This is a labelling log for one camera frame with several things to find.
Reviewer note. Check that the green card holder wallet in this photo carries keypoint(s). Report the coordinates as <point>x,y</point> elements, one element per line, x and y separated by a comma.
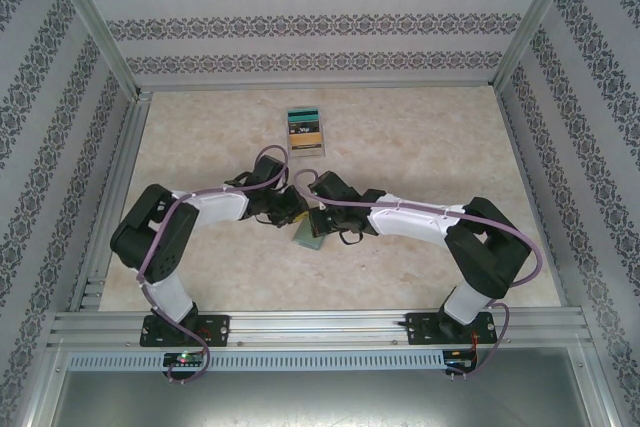
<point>310,243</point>

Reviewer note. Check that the green and tan card packet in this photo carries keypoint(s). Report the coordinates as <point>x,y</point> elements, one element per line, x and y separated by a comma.
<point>307,155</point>

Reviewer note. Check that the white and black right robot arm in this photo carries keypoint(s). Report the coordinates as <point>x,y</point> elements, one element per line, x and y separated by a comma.
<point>410,222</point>

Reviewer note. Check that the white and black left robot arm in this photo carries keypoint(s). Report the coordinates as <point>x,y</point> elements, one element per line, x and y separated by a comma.
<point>220,204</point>

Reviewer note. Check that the orange card with black stripe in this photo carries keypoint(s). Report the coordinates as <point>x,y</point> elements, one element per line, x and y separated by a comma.
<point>305,141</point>

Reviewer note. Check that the dark VIP card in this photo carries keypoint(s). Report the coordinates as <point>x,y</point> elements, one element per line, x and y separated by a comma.
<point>305,129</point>

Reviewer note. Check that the teal card with black stripe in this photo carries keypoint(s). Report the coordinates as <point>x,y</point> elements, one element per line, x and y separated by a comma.
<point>300,114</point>

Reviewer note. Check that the aluminium cross beam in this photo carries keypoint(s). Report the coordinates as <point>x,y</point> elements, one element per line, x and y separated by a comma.
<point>320,85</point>

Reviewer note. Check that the small controller circuit board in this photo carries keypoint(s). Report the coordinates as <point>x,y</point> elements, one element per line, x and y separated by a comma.
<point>185,359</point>
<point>457,362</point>

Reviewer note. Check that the grey metal sheet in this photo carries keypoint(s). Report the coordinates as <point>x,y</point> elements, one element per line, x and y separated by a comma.
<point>320,402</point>

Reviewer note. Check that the long aluminium mounting rail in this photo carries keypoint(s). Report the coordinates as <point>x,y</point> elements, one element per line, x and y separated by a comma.
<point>320,329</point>

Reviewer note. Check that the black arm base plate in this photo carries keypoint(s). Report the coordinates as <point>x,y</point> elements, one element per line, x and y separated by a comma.
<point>220,329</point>
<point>417,329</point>

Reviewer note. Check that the aluminium side rail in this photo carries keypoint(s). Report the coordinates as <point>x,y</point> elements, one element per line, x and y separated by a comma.
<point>117,197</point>

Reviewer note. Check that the aluminium frame post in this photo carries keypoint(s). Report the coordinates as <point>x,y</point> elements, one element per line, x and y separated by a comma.
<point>97,22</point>
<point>533,22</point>

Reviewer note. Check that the aluminium frame bar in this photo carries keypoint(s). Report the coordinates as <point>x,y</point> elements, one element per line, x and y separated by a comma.
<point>602,387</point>
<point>42,387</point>

